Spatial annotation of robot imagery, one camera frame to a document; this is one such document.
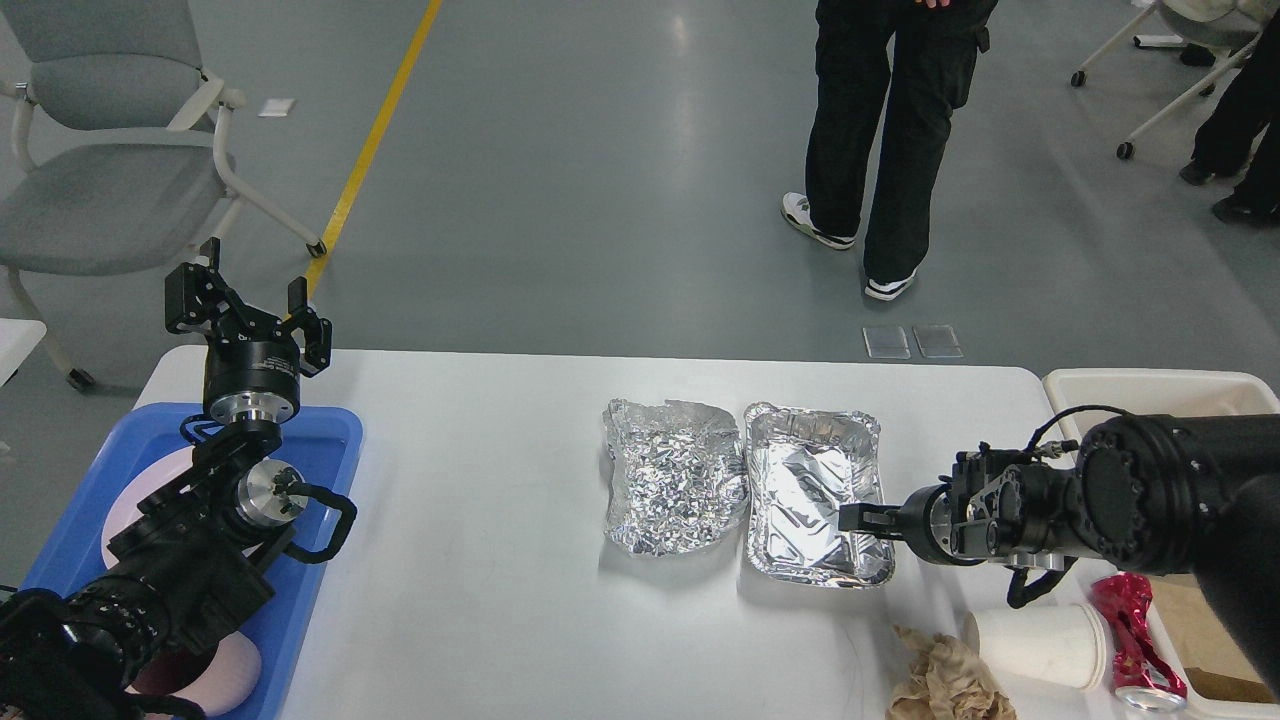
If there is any white side table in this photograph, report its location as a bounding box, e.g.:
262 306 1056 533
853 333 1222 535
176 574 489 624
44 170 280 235
0 316 47 386

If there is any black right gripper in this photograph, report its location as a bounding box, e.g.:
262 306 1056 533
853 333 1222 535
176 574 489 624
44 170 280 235
838 484 961 566

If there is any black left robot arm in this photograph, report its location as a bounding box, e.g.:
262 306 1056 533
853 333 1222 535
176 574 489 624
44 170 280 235
1 237 357 719

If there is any aluminium foil tray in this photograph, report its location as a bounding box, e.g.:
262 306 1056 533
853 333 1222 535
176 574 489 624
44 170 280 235
744 402 895 589

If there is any person in black trousers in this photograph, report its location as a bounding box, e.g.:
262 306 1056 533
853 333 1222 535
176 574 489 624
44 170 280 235
780 1 996 302

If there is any clear floor plate right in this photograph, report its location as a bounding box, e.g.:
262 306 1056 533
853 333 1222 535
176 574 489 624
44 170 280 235
911 324 965 359

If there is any grey office chair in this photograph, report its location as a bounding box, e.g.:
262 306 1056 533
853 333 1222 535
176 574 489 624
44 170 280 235
0 0 329 391

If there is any blue plastic tray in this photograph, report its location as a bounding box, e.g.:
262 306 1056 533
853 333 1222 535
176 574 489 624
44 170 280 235
20 402 364 719

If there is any aluminium foil sheet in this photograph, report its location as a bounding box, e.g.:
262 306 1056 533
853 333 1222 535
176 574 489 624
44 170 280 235
603 398 749 557

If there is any pink mug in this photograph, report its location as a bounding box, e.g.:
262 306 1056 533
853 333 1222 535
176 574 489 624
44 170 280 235
128 632 262 717

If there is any red crushed can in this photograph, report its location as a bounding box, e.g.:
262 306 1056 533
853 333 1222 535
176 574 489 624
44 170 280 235
1089 571 1187 714

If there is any white paper cup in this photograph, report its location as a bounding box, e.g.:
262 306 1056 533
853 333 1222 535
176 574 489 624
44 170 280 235
963 603 1114 691

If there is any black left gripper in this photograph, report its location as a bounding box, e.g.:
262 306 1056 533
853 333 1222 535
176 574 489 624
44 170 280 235
165 237 333 421

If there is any beige plastic bin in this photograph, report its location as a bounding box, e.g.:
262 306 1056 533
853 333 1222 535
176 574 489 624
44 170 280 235
1043 368 1279 719

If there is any clear floor plate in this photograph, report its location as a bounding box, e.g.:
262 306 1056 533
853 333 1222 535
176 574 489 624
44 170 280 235
863 325 913 360
911 324 965 359

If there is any pink plate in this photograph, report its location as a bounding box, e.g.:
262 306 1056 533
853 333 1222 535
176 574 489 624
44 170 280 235
100 446 195 569

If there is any crumpled brown paper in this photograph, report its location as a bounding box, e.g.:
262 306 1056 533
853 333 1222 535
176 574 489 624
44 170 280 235
884 625 1018 719

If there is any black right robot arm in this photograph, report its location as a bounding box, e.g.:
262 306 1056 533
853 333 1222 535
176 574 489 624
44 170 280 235
838 407 1279 691

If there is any brown paper bag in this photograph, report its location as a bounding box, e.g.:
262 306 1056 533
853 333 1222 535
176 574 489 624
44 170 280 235
1149 575 1277 717

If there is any clear floor plate left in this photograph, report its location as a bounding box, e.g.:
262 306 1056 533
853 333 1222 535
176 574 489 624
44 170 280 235
863 325 913 360

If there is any white chair on right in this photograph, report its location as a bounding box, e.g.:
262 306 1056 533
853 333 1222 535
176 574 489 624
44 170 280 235
1070 0 1280 161

